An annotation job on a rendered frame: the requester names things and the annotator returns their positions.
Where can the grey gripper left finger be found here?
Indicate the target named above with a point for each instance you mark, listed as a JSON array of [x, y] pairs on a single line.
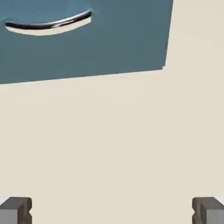
[[12, 210]]

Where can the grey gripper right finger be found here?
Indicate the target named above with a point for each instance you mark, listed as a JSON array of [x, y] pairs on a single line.
[[210, 210]]

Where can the blue-grey cabinet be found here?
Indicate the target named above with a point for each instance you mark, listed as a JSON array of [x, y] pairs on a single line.
[[168, 35]]

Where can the blue-grey drawer front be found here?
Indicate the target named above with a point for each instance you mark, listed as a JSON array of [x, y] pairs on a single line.
[[105, 43]]

